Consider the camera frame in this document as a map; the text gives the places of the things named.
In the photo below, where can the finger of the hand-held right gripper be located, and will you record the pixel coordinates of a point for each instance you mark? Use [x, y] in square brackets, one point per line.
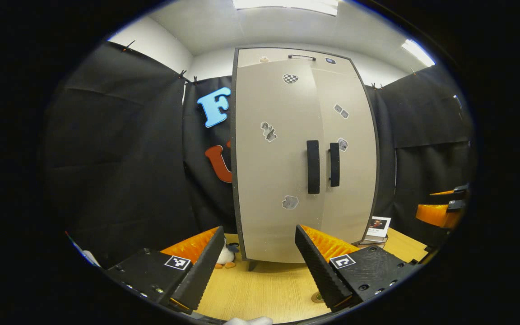
[436, 215]
[461, 188]

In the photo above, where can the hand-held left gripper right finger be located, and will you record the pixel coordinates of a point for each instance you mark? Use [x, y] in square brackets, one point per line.
[316, 266]

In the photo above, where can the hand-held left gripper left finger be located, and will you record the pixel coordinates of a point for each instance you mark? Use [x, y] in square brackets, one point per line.
[203, 266]

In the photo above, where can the round brown coaster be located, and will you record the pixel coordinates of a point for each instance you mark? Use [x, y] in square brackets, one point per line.
[317, 298]

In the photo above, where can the beige cabinet door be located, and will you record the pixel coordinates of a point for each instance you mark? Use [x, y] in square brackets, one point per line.
[273, 180]
[355, 180]

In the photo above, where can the beige and grey cabinet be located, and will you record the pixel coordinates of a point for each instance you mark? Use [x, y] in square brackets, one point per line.
[242, 135]

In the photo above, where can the beige cabinet drawer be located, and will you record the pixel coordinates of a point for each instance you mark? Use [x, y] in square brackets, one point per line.
[278, 55]

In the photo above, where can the penguin plush toy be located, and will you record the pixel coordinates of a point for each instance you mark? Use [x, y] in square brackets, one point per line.
[227, 256]

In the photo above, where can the white photo book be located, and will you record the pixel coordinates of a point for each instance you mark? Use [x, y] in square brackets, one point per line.
[378, 227]

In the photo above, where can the black backdrop cloth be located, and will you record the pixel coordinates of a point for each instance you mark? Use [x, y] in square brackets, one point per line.
[120, 158]

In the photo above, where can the narrow ceiling light panel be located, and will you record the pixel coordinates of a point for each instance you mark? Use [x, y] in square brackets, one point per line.
[418, 52]

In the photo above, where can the wide ceiling light panel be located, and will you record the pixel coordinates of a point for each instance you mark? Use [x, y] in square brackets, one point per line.
[287, 5]

